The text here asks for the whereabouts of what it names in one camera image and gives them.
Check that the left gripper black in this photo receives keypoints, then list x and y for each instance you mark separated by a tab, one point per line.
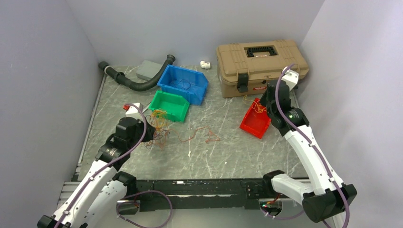
149	133

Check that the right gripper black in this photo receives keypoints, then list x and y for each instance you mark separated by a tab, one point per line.
263	99

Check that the white pipe elbow fitting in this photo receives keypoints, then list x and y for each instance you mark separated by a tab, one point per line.
205	65

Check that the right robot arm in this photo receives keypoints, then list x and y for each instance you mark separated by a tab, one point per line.
326	195

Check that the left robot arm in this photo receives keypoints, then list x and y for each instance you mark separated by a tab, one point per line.
104	184

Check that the silver open-end wrench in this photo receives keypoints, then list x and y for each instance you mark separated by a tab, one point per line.
145	108

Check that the red plastic bin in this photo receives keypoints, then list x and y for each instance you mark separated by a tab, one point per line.
256	121

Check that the green plastic bin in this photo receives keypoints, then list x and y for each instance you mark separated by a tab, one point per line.
175	106

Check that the tan plastic toolbox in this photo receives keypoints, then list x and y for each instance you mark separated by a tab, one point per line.
246	68

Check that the grey rectangular block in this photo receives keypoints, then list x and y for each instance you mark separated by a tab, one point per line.
147	70

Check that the blue plastic bin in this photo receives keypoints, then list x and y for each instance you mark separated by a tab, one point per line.
190	84

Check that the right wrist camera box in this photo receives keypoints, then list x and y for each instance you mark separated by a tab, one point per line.
290	77

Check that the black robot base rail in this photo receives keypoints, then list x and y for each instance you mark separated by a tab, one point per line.
247	193

